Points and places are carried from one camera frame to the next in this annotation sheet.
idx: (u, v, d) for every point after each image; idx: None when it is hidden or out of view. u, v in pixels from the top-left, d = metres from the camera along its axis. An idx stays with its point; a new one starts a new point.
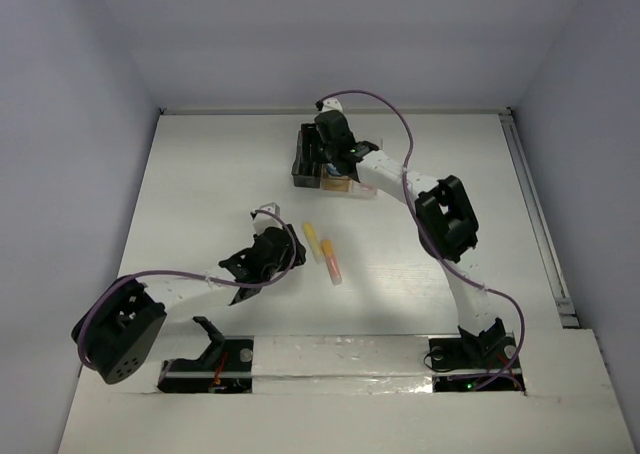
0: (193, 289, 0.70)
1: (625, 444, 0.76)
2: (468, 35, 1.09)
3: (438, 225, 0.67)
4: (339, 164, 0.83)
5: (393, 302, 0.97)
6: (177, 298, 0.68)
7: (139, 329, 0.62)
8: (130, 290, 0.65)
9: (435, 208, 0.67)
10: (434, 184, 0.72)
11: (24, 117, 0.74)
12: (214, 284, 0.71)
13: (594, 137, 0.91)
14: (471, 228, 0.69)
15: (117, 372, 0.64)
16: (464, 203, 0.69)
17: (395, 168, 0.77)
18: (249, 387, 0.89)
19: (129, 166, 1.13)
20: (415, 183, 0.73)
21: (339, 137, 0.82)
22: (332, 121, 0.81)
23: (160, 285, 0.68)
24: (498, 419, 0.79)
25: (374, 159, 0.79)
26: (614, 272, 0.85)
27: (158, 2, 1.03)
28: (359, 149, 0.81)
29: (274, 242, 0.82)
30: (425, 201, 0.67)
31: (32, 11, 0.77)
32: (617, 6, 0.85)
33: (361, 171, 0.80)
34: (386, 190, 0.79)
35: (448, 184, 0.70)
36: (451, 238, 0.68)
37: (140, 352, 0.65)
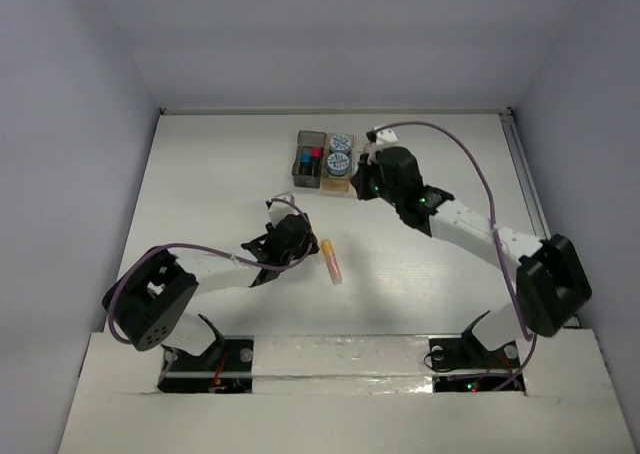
0: (220, 264, 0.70)
1: (625, 443, 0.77)
2: (469, 38, 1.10)
3: (549, 297, 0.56)
4: (407, 215, 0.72)
5: (394, 301, 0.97)
6: (206, 271, 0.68)
7: (172, 295, 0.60)
8: (162, 261, 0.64)
9: (544, 276, 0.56)
10: (535, 245, 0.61)
11: (24, 114, 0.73)
12: (239, 263, 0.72)
13: (594, 140, 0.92)
14: (583, 299, 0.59)
15: (146, 342, 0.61)
16: (572, 268, 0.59)
17: (481, 223, 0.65)
18: (249, 387, 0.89)
19: (129, 166, 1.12)
20: (511, 242, 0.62)
21: (408, 182, 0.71)
22: (403, 164, 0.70)
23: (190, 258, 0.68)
24: (500, 419, 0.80)
25: (452, 212, 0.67)
26: (613, 272, 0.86)
27: (159, 1, 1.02)
28: (430, 197, 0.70)
29: (296, 226, 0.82)
30: (530, 269, 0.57)
31: (32, 9, 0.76)
32: (616, 10, 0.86)
33: (436, 224, 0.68)
34: (464, 245, 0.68)
35: (554, 244, 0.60)
36: (562, 310, 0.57)
37: (170, 322, 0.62)
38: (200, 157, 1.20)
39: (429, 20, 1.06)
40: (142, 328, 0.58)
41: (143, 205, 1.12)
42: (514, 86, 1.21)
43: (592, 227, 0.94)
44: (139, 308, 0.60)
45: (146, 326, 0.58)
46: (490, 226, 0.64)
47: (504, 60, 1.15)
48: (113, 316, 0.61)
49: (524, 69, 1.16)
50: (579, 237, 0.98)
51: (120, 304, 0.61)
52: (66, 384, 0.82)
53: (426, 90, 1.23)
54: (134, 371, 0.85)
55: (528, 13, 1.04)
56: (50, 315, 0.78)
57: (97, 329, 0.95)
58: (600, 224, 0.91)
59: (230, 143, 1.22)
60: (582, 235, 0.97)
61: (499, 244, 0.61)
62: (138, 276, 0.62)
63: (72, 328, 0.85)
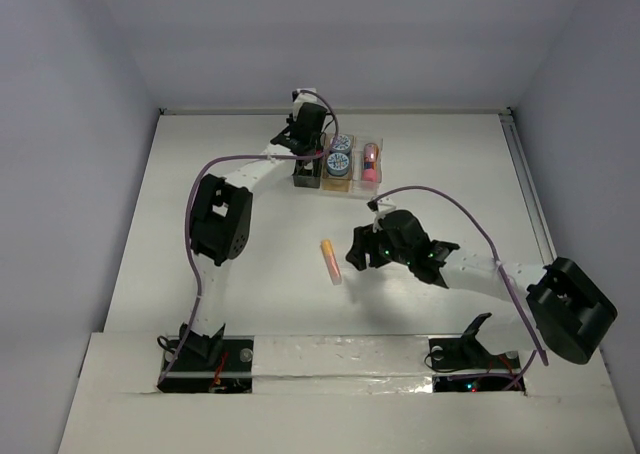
0: (262, 167, 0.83)
1: (625, 444, 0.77)
2: (468, 38, 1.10)
3: (565, 322, 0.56)
4: (421, 271, 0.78)
5: (394, 302, 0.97)
6: (254, 179, 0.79)
7: (240, 207, 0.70)
8: (211, 184, 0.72)
9: (555, 301, 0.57)
10: (542, 272, 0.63)
11: (25, 115, 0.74)
12: (275, 161, 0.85)
13: (595, 139, 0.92)
14: (607, 317, 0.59)
15: (233, 251, 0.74)
16: (585, 288, 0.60)
17: (486, 262, 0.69)
18: (249, 387, 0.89)
19: (129, 166, 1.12)
20: (518, 274, 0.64)
21: (415, 240, 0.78)
22: (406, 225, 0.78)
23: (236, 175, 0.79)
24: (499, 420, 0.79)
25: (459, 258, 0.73)
26: (613, 272, 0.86)
27: (159, 2, 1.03)
28: (439, 251, 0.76)
29: (314, 108, 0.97)
30: (540, 296, 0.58)
31: (33, 10, 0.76)
32: (615, 11, 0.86)
33: (448, 274, 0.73)
34: (481, 289, 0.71)
35: (561, 268, 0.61)
36: (589, 336, 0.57)
37: (244, 228, 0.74)
38: (200, 157, 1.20)
39: (429, 21, 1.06)
40: (227, 240, 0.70)
41: (144, 205, 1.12)
42: (514, 86, 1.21)
43: (591, 227, 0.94)
44: (218, 228, 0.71)
45: (229, 238, 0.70)
46: (494, 264, 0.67)
47: (504, 61, 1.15)
48: (194, 243, 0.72)
49: (524, 70, 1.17)
50: (579, 239, 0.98)
51: (198, 232, 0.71)
52: (66, 383, 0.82)
53: (427, 90, 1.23)
54: (134, 372, 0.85)
55: (528, 13, 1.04)
56: (50, 315, 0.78)
57: (97, 329, 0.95)
58: (600, 223, 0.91)
59: (230, 143, 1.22)
60: (582, 235, 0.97)
61: (506, 278, 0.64)
62: (202, 206, 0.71)
63: (72, 328, 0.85)
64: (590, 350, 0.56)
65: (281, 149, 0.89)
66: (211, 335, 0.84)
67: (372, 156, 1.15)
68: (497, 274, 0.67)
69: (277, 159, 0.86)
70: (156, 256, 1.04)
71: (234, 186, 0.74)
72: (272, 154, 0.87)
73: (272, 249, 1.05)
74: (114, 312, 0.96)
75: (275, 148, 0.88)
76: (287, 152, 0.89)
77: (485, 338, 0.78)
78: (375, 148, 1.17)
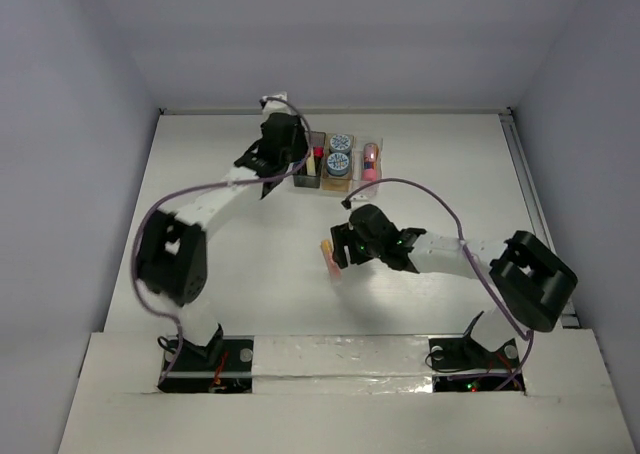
0: (219, 199, 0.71)
1: (625, 444, 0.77)
2: (468, 38, 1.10)
3: (528, 292, 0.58)
4: (391, 259, 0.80)
5: (394, 302, 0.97)
6: (209, 213, 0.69)
7: (190, 248, 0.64)
8: (163, 222, 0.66)
9: (517, 273, 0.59)
10: (503, 247, 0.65)
11: (25, 115, 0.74)
12: (238, 189, 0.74)
13: (595, 139, 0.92)
14: (568, 284, 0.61)
15: (189, 293, 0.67)
16: (545, 259, 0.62)
17: (451, 243, 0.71)
18: (249, 387, 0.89)
19: (129, 167, 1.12)
20: (481, 251, 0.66)
21: (382, 231, 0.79)
22: (370, 218, 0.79)
23: (189, 209, 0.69)
24: (499, 421, 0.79)
25: (426, 243, 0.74)
26: (613, 272, 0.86)
27: (158, 2, 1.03)
28: (406, 239, 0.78)
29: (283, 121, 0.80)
30: (503, 269, 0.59)
31: (32, 10, 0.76)
32: (615, 11, 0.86)
33: (417, 259, 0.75)
34: (447, 270, 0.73)
35: (521, 242, 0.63)
36: (552, 304, 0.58)
37: (200, 268, 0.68)
38: (201, 157, 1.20)
39: (428, 21, 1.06)
40: (179, 284, 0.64)
41: (143, 205, 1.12)
42: (514, 86, 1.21)
43: (591, 227, 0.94)
44: (168, 270, 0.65)
45: (181, 282, 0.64)
46: (458, 244, 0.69)
47: (504, 60, 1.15)
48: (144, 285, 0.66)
49: (523, 70, 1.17)
50: (579, 239, 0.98)
51: (147, 274, 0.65)
52: (66, 383, 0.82)
53: (426, 90, 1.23)
54: (133, 372, 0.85)
55: (528, 13, 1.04)
56: (50, 315, 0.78)
57: (97, 329, 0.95)
58: (600, 223, 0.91)
59: (230, 143, 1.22)
60: (582, 235, 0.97)
61: (470, 256, 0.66)
62: (150, 247, 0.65)
63: (72, 328, 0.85)
64: (554, 317, 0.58)
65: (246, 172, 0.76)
66: (207, 338, 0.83)
67: (372, 156, 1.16)
68: (462, 254, 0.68)
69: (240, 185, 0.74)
70: None
71: (186, 221, 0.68)
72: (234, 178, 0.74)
73: (272, 249, 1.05)
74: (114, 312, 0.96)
75: (238, 172, 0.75)
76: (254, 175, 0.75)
77: (479, 335, 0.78)
78: (375, 148, 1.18)
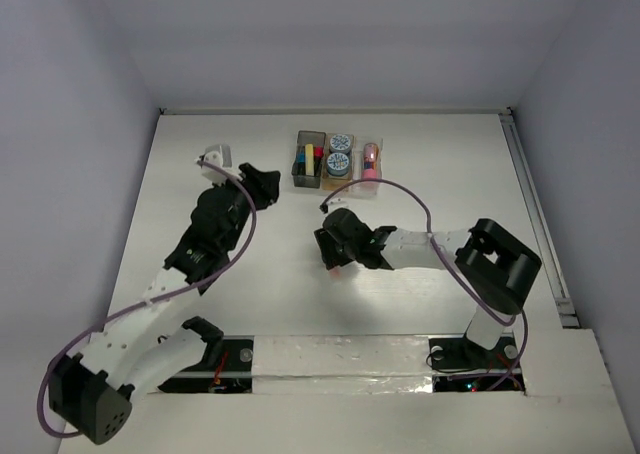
0: (134, 327, 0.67)
1: (625, 444, 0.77)
2: (468, 37, 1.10)
3: (494, 277, 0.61)
4: (366, 258, 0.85)
5: (394, 301, 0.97)
6: (118, 351, 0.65)
7: (91, 400, 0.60)
8: (67, 371, 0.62)
9: (481, 260, 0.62)
10: (468, 236, 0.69)
11: (24, 114, 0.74)
12: (158, 306, 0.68)
13: (594, 139, 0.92)
14: (532, 266, 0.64)
15: (112, 429, 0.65)
16: (508, 244, 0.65)
17: (419, 238, 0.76)
18: (249, 386, 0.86)
19: (129, 167, 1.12)
20: (447, 242, 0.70)
21: (354, 231, 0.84)
22: (343, 220, 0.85)
23: (99, 345, 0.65)
24: (499, 421, 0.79)
25: (397, 240, 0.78)
26: (613, 271, 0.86)
27: (158, 1, 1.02)
28: (379, 237, 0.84)
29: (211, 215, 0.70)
30: (468, 257, 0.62)
31: (32, 10, 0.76)
32: (615, 10, 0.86)
33: (390, 256, 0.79)
34: (419, 264, 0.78)
35: (484, 229, 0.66)
36: (518, 287, 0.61)
37: (119, 406, 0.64)
38: (200, 156, 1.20)
39: (428, 21, 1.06)
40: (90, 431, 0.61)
41: (143, 205, 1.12)
42: (514, 86, 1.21)
43: (591, 227, 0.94)
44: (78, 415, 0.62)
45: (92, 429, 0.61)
46: (426, 237, 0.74)
47: (504, 60, 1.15)
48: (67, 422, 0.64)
49: (523, 70, 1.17)
50: (579, 239, 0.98)
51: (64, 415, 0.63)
52: None
53: (426, 90, 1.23)
54: None
55: (528, 13, 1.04)
56: (50, 315, 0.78)
57: None
58: (599, 223, 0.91)
59: (230, 143, 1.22)
60: (581, 235, 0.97)
61: (437, 248, 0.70)
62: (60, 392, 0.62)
63: (72, 328, 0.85)
64: (522, 299, 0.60)
65: (173, 277, 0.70)
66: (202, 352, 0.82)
67: (371, 156, 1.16)
68: (430, 246, 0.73)
69: (159, 302, 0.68)
70: (156, 257, 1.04)
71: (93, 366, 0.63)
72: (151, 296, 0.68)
73: (272, 249, 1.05)
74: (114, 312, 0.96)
75: (163, 279, 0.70)
76: (183, 279, 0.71)
77: (475, 334, 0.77)
78: (375, 148, 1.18)
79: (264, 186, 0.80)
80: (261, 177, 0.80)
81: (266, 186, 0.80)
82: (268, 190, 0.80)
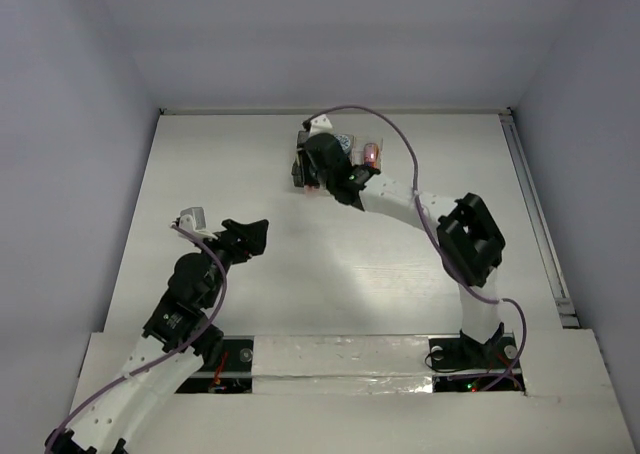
0: (118, 400, 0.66)
1: (625, 444, 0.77)
2: (467, 37, 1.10)
3: (465, 250, 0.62)
4: (340, 194, 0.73)
5: (394, 301, 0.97)
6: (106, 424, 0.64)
7: None
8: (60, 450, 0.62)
9: (459, 232, 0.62)
10: (452, 205, 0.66)
11: (25, 114, 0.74)
12: (137, 378, 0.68)
13: (595, 139, 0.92)
14: (498, 247, 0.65)
15: None
16: (486, 222, 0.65)
17: (403, 191, 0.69)
18: (249, 387, 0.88)
19: (129, 166, 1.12)
20: (431, 206, 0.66)
21: (335, 164, 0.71)
22: (326, 147, 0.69)
23: (85, 422, 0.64)
24: (499, 420, 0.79)
25: (379, 186, 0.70)
26: (614, 272, 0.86)
27: (157, 1, 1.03)
28: (359, 175, 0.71)
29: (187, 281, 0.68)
30: (448, 226, 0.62)
31: (32, 10, 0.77)
32: (616, 11, 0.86)
33: (367, 198, 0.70)
34: (398, 216, 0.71)
35: (469, 203, 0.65)
36: (482, 263, 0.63)
37: None
38: (201, 156, 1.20)
39: (428, 21, 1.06)
40: None
41: (143, 205, 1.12)
42: (514, 86, 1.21)
43: (591, 227, 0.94)
44: None
45: None
46: (412, 194, 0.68)
47: (504, 60, 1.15)
48: None
49: (524, 70, 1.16)
50: (579, 238, 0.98)
51: None
52: (66, 382, 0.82)
53: (426, 90, 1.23)
54: None
55: (528, 13, 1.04)
56: (50, 315, 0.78)
57: (97, 329, 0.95)
58: (600, 222, 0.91)
59: (229, 143, 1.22)
60: (582, 235, 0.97)
61: (421, 208, 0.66)
62: None
63: (72, 328, 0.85)
64: (482, 275, 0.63)
65: (151, 345, 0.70)
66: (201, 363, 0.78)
67: (372, 156, 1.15)
68: (413, 205, 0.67)
69: (138, 374, 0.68)
70: (156, 257, 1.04)
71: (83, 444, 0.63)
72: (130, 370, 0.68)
73: (271, 249, 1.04)
74: (114, 312, 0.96)
75: (140, 350, 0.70)
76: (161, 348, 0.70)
77: (468, 326, 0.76)
78: (375, 148, 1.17)
79: (247, 239, 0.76)
80: (244, 230, 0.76)
81: (250, 239, 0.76)
82: (253, 243, 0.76)
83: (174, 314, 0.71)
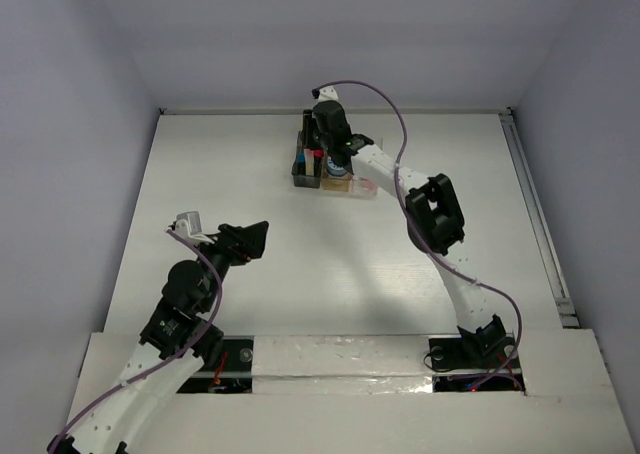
0: (117, 408, 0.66)
1: (626, 444, 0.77)
2: (467, 36, 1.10)
3: (425, 219, 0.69)
4: (335, 155, 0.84)
5: (394, 301, 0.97)
6: (106, 431, 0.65)
7: None
8: None
9: (423, 204, 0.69)
10: (424, 181, 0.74)
11: (25, 115, 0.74)
12: (135, 385, 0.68)
13: (595, 139, 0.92)
14: (458, 224, 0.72)
15: None
16: (451, 200, 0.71)
17: (389, 164, 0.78)
18: (249, 387, 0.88)
19: (129, 167, 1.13)
20: (406, 179, 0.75)
21: (337, 128, 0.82)
22: (331, 112, 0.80)
23: (85, 429, 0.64)
24: (499, 421, 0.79)
25: (368, 153, 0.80)
26: (614, 271, 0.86)
27: (157, 1, 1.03)
28: (355, 142, 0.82)
29: (182, 288, 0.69)
30: (415, 197, 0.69)
31: (32, 10, 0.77)
32: (616, 10, 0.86)
33: (356, 165, 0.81)
34: (379, 183, 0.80)
35: (438, 181, 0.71)
36: (439, 233, 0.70)
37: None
38: (201, 156, 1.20)
39: (428, 22, 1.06)
40: None
41: (143, 205, 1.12)
42: (514, 86, 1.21)
43: (592, 227, 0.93)
44: None
45: None
46: (394, 167, 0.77)
47: (504, 60, 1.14)
48: None
49: (524, 69, 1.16)
50: (579, 238, 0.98)
51: None
52: (67, 382, 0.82)
53: (426, 90, 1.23)
54: None
55: (528, 13, 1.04)
56: (51, 315, 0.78)
57: (97, 329, 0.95)
58: (600, 222, 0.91)
59: (229, 143, 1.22)
60: (582, 234, 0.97)
61: (398, 179, 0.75)
62: None
63: (73, 328, 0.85)
64: (437, 244, 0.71)
65: (149, 352, 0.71)
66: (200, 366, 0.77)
67: None
68: (392, 176, 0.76)
69: (136, 380, 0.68)
70: (157, 257, 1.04)
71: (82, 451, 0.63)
72: (128, 377, 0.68)
73: (272, 248, 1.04)
74: (114, 312, 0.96)
75: (138, 357, 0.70)
76: (158, 354, 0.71)
77: (466, 321, 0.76)
78: None
79: (244, 243, 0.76)
80: (241, 233, 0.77)
81: (247, 242, 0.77)
82: (250, 246, 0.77)
83: (170, 321, 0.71)
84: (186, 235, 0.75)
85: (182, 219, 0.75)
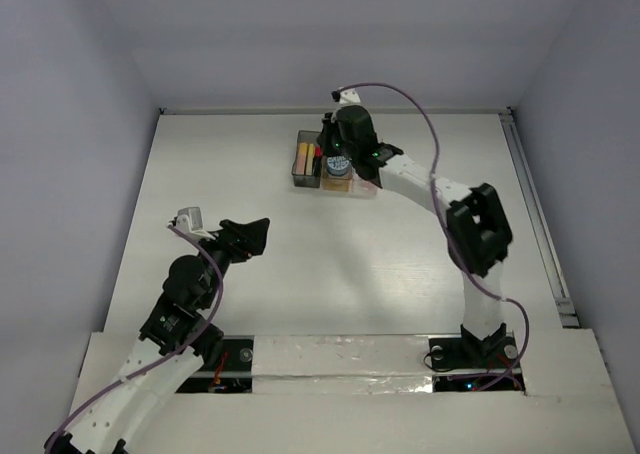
0: (116, 404, 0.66)
1: (626, 444, 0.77)
2: (467, 36, 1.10)
3: (470, 236, 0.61)
4: (361, 168, 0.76)
5: (394, 301, 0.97)
6: (105, 427, 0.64)
7: None
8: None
9: (467, 218, 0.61)
10: (466, 192, 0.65)
11: (25, 115, 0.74)
12: (134, 381, 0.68)
13: (595, 139, 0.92)
14: (505, 240, 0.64)
15: None
16: (496, 213, 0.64)
17: (422, 174, 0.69)
18: (249, 387, 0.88)
19: (129, 167, 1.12)
20: (445, 190, 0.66)
21: (363, 138, 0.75)
22: (358, 120, 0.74)
23: (83, 425, 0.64)
24: (499, 421, 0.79)
25: (398, 164, 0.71)
26: (614, 271, 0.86)
27: (157, 1, 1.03)
28: (383, 153, 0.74)
29: (182, 284, 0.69)
30: (457, 211, 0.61)
31: (33, 10, 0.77)
32: (616, 9, 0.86)
33: (384, 176, 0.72)
34: (412, 198, 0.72)
35: (482, 192, 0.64)
36: (486, 251, 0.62)
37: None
38: (201, 156, 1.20)
39: (427, 22, 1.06)
40: None
41: (143, 205, 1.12)
42: (514, 86, 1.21)
43: (592, 227, 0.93)
44: None
45: None
46: (429, 177, 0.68)
47: (504, 60, 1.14)
48: None
49: (524, 69, 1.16)
50: (579, 238, 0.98)
51: None
52: (66, 382, 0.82)
53: (426, 89, 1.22)
54: None
55: (528, 12, 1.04)
56: (51, 314, 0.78)
57: (97, 329, 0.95)
58: (600, 222, 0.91)
59: (229, 143, 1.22)
60: (582, 234, 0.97)
61: (435, 191, 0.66)
62: None
63: (72, 328, 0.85)
64: (483, 263, 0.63)
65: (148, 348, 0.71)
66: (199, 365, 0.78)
67: None
68: (428, 188, 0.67)
69: (135, 376, 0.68)
70: (156, 257, 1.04)
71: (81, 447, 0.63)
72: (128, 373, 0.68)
73: (272, 248, 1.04)
74: (114, 312, 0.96)
75: (138, 353, 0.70)
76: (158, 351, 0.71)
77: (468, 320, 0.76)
78: None
79: (245, 240, 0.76)
80: (241, 229, 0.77)
81: (247, 239, 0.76)
82: (252, 243, 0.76)
83: (171, 317, 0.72)
84: (186, 231, 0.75)
85: (184, 214, 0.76)
